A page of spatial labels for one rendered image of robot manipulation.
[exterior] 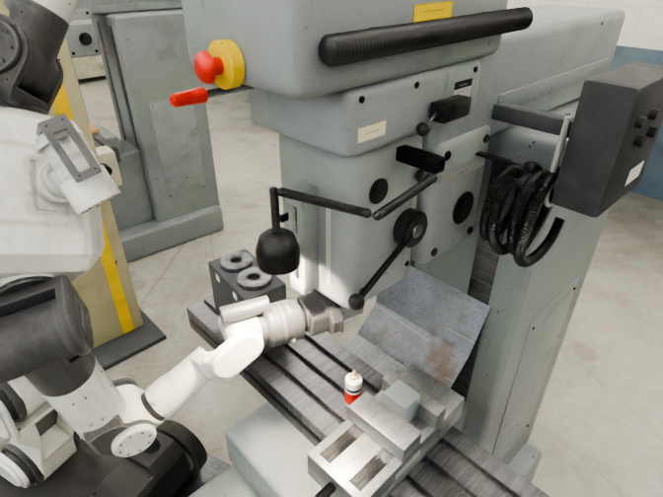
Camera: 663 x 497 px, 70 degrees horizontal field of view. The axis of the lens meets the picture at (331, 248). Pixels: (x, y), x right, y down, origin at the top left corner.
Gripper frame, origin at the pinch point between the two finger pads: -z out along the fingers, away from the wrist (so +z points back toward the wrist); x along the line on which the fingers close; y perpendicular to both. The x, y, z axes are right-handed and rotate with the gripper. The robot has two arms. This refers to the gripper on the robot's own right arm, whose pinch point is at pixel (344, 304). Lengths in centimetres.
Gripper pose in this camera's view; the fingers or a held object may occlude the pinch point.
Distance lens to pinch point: 103.7
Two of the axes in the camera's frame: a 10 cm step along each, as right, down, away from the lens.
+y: -0.1, 8.5, 5.3
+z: -9.1, 2.1, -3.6
